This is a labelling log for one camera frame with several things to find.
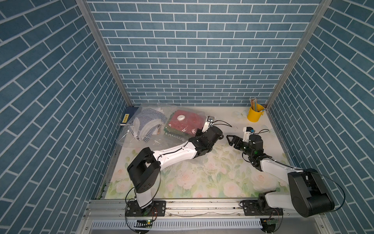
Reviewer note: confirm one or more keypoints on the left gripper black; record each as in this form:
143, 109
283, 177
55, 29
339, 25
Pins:
197, 134

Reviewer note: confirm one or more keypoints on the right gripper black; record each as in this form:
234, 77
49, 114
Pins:
238, 141

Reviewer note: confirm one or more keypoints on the red garment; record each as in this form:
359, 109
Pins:
185, 122

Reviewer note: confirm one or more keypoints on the clear vacuum bag with valve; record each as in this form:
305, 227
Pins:
173, 138

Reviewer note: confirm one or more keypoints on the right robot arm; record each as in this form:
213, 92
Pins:
308, 194

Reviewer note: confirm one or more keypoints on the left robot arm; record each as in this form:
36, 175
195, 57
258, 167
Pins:
148, 164

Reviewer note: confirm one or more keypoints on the clear bag with striped clothes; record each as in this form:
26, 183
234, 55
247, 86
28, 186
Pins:
145, 128

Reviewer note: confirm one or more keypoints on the yellow pencil cup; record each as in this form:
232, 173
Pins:
255, 112

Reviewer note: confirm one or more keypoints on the coloured pencils bundle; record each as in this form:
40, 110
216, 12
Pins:
253, 102

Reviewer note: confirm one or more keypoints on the dark blue book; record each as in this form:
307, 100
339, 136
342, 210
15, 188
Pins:
129, 113

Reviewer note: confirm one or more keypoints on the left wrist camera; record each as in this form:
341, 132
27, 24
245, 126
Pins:
209, 122

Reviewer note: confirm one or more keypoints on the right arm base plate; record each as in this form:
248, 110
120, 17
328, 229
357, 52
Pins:
255, 207

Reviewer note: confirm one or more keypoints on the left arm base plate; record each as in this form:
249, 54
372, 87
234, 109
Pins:
156, 208

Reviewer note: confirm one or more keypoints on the aluminium rail frame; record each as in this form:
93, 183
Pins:
196, 216

